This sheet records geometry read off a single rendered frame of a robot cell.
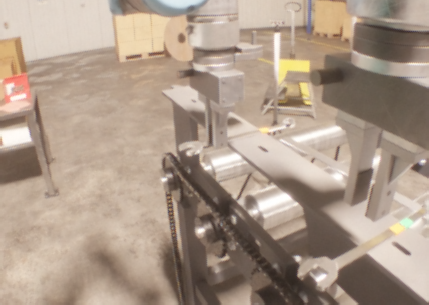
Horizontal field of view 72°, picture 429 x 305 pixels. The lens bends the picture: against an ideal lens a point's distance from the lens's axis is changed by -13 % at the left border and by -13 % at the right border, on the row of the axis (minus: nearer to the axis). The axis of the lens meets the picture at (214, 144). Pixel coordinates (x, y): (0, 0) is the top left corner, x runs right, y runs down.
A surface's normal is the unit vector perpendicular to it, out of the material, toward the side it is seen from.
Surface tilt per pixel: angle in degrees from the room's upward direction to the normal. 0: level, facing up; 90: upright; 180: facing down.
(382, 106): 90
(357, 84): 90
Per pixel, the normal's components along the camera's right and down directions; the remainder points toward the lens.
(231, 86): 0.44, 0.37
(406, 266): -0.04, -0.90
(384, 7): -0.71, 0.33
